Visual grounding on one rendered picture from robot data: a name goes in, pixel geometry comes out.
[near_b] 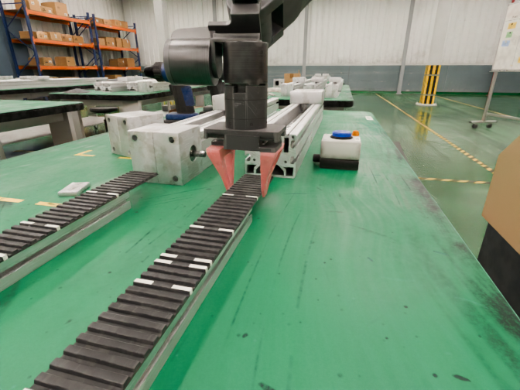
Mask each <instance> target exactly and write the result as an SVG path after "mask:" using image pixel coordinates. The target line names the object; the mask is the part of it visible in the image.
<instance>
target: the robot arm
mask: <svg viewBox="0 0 520 390"><path fill-rule="evenodd" d="M311 1H312V0H226V5H227V12H228V17H229V21H223V22H208V26H206V27H195V28H185V29H176V30H175V31H173V33H172V35H171V39H167V40H166V41H165V44H164V48H163V64H164V69H165V72H166V77H167V79H168V81H169V82H170V83H171V84H172V85H174V86H217V83H218V81H219V78H221V75H222V57H223V65H224V83H226V84H231V85H224V108H225V121H220V122H218V123H216V124H213V125H210V126H208V127H206V128H204V138H205V139H208V138H216V139H214V140H212V141H211V146H209V147H208V148H206V152H207V155H208V157H209V158H210V160H211V162H212V163H213V164H214V167H215V168H216V170H217V171H218V173H219V174H220V176H221V179H222V180H223V183H224V186H225V188H226V190H227V189H230V187H231V186H232V185H234V154H235V150H243V151H255V152H260V167H261V187H262V197H265V195H266V194H267V191H268V188H269V183H270V179H271V176H272V172H273V170H274V168H275V165H276V163H277V161H278V159H279V157H280V155H281V153H282V150H283V148H284V143H282V142H280V140H281V136H285V135H286V125H280V124H267V108H268V84H267V83H268V48H269V47H270V46H272V45H273V44H274V43H275V42H276V41H278V40H279V39H280V38H281V37H282V36H284V30H285V29H286V28H287V27H289V26H290V25H291V24H292V23H293V22H294V21H295V20H296V19H297V17H298V16H299V14H300V13H301V11H302V10H304V8H305V7H306V6H307V5H308V4H309V3H310V2H311ZM262 143H263V144H264V145H263V144H262Z"/></svg>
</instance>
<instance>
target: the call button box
mask: <svg viewBox="0 0 520 390"><path fill-rule="evenodd" d="M360 154H361V139H360V136H352V135H351V137H345V138H343V137H335V136H332V134H324V135H323V138H322V141H321V148H320V154H313V161H314V162H319V163H320V168H323V169H345V170H356V171H357V170H358V167H359V159H360Z"/></svg>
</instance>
